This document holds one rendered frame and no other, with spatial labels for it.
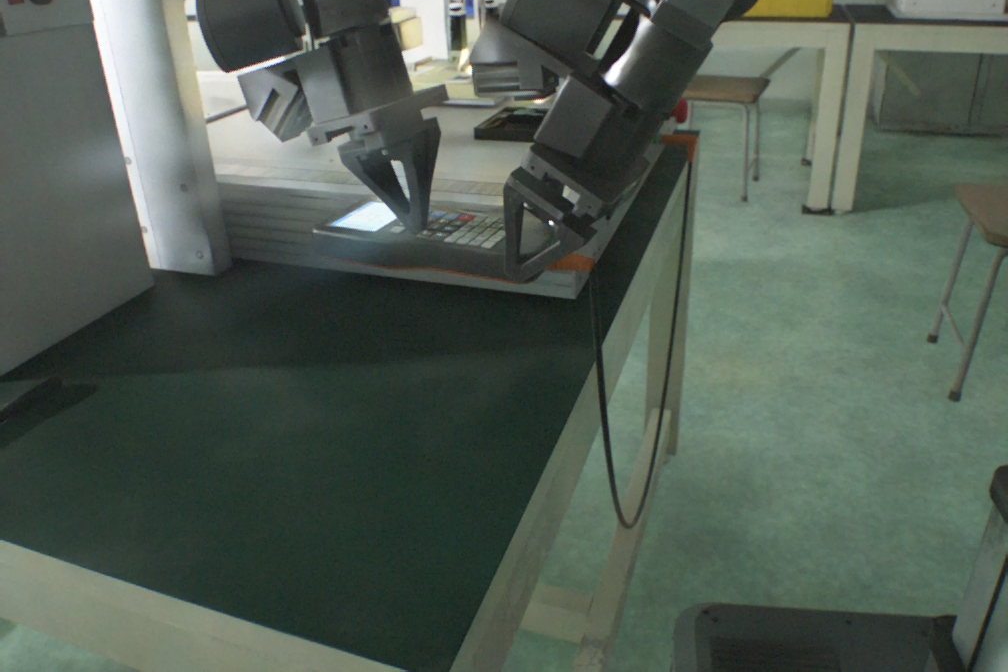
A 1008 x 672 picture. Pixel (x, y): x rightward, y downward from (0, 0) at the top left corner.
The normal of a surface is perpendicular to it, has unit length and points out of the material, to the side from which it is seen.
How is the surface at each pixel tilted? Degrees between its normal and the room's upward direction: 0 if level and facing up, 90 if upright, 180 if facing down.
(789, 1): 90
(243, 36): 103
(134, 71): 90
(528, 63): 90
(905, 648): 0
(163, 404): 0
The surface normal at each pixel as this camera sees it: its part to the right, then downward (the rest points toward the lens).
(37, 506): -0.04, -0.91
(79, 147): 0.94, 0.11
